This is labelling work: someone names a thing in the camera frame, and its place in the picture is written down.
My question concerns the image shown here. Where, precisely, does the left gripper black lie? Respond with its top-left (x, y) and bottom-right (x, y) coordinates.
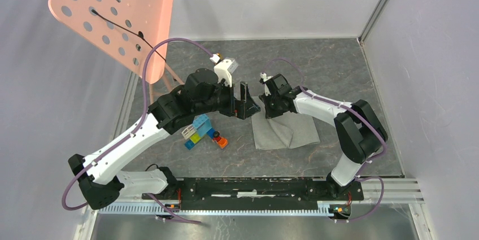
top-left (194, 78), bottom-right (260, 120)

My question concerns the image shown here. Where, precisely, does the grey cloth napkin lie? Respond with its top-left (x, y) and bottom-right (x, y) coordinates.
top-left (251, 97), bottom-right (320, 150)

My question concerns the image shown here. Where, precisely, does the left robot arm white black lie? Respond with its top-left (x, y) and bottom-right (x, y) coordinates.
top-left (68, 69), bottom-right (260, 210)

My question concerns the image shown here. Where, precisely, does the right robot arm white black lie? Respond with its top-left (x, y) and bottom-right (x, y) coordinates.
top-left (259, 73), bottom-right (388, 199)

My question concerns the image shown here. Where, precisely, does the colourful toy block pile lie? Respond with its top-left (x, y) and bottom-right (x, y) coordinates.
top-left (181, 114), bottom-right (228, 150)

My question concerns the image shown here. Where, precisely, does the pink perforated music stand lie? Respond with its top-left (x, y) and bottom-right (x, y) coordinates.
top-left (48, 0), bottom-right (181, 90)

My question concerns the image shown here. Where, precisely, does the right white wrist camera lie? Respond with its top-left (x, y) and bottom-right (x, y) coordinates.
top-left (260, 73), bottom-right (273, 95)

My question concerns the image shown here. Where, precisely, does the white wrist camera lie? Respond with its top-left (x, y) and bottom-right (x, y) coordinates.
top-left (260, 73), bottom-right (273, 95)
top-left (210, 54), bottom-right (239, 88)

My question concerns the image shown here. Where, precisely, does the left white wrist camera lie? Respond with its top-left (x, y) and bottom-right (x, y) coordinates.
top-left (210, 54), bottom-right (239, 88)

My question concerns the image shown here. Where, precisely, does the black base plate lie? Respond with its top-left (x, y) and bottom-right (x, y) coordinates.
top-left (155, 177), bottom-right (364, 211)

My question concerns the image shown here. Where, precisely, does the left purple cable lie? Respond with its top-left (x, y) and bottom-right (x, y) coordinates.
top-left (62, 37), bottom-right (218, 226)

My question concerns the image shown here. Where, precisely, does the black cord on stand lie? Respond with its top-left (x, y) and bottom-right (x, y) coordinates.
top-left (90, 0), bottom-right (176, 63)

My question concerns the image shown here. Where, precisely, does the aluminium frame rail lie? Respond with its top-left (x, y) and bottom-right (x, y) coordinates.
top-left (98, 177), bottom-right (424, 220)

